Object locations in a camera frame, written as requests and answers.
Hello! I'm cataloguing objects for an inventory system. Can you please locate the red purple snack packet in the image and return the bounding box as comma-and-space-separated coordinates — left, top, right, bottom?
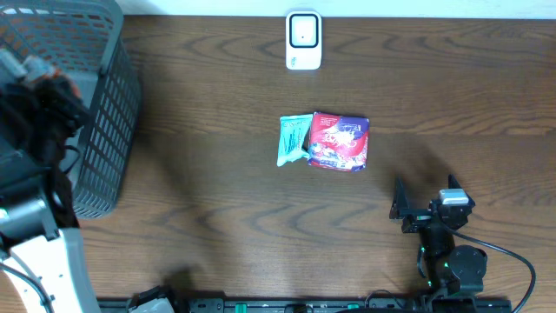
308, 112, 370, 172

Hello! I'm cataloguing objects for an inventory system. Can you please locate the teal green snack packet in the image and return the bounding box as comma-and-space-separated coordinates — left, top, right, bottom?
276, 114, 313, 167

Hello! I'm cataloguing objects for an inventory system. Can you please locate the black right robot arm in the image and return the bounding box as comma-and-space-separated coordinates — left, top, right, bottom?
389, 175, 487, 296

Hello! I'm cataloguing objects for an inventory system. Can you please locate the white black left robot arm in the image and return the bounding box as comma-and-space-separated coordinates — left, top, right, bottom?
1, 76, 100, 312

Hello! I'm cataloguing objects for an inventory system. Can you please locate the grey plastic mesh basket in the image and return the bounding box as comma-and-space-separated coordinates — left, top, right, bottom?
1, 0, 142, 219

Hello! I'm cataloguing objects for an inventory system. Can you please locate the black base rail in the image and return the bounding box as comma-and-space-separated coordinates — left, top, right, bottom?
97, 286, 512, 313

